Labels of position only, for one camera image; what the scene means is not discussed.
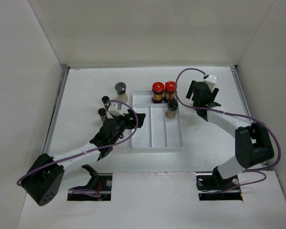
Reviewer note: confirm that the black-capped seasoning shaker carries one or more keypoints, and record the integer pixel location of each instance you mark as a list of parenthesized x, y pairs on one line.
[(172, 108)]

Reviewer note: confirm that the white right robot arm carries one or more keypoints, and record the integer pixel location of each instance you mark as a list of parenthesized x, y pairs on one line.
[(252, 141)]

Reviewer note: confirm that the small spice bottle black lid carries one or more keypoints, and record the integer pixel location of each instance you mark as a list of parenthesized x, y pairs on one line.
[(103, 114)]

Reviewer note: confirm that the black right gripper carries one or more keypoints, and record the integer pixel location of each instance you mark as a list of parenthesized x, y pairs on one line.
[(214, 93)]

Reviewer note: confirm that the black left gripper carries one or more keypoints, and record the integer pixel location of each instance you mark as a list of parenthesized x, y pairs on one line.
[(127, 118)]

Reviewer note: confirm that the white divided organizer tray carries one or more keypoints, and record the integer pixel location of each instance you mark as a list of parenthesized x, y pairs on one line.
[(158, 133)]

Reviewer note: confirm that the red-lidded yellow-label sauce jar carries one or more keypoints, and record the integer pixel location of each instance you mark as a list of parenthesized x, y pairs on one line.
[(169, 92)]

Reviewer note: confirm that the red-lidded dark sauce jar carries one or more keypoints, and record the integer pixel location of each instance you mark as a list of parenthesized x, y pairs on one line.
[(158, 90)]

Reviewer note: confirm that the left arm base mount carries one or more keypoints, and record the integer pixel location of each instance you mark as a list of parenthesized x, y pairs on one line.
[(98, 188)]

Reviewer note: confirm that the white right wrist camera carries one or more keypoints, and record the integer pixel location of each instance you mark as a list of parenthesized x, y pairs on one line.
[(210, 80)]

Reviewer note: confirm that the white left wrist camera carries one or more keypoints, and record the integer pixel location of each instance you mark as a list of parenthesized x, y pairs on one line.
[(114, 109)]

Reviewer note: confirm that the clear grinder with grey cap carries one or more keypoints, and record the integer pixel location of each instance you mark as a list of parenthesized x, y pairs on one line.
[(120, 88)]

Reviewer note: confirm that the small black-capped spice bottle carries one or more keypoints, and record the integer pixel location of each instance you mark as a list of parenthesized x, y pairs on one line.
[(105, 101)]

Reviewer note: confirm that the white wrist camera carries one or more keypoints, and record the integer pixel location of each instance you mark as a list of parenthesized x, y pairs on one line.
[(210, 80), (114, 109)]

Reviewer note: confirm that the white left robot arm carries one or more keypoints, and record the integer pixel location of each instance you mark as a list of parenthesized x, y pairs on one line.
[(43, 180)]

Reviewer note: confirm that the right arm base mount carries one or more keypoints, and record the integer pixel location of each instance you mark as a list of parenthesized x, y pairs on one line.
[(211, 187)]

